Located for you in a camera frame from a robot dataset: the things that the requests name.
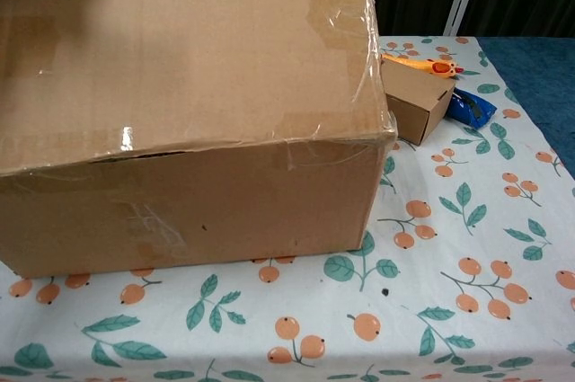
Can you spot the small brown cardboard box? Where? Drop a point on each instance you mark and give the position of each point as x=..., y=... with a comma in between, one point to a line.
x=418, y=101

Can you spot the large cardboard box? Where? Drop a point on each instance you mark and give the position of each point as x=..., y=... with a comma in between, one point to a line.
x=188, y=108

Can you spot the blue snack packet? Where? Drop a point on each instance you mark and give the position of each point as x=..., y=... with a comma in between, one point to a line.
x=471, y=108

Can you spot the blue table cover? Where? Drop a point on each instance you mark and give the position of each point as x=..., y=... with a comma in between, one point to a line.
x=534, y=81

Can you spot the floral print tablecloth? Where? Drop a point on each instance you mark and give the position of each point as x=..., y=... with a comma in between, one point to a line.
x=404, y=265

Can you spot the yellow rubber chicken toy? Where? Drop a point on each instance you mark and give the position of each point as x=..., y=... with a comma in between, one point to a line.
x=438, y=68

